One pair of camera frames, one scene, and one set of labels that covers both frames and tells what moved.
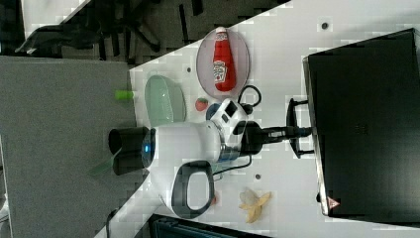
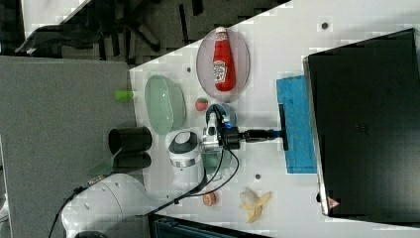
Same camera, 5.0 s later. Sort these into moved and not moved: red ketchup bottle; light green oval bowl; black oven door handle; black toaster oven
Moved: black oven door handle
Not moved: black toaster oven; light green oval bowl; red ketchup bottle
